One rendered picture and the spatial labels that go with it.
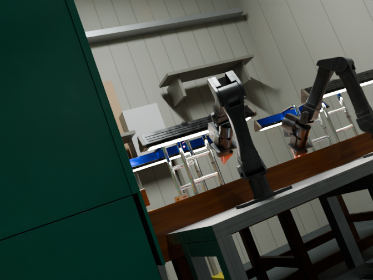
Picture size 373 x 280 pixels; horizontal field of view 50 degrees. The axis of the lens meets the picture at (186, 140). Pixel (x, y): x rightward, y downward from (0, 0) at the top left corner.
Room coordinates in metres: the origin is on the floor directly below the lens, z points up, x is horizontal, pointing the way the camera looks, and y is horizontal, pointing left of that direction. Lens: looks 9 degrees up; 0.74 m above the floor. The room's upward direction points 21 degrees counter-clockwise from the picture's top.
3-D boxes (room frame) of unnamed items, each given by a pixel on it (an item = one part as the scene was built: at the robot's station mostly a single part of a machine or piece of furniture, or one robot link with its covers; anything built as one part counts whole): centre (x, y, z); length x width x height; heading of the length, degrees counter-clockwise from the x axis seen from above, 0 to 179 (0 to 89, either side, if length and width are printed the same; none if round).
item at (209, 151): (1.99, -0.05, 0.90); 0.20 x 0.19 x 0.45; 112
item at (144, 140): (1.91, -0.08, 1.08); 0.62 x 0.08 x 0.07; 112
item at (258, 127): (2.80, -0.76, 1.08); 0.62 x 0.08 x 0.07; 112
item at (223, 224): (1.71, -0.35, 0.65); 1.20 x 0.90 x 0.04; 114
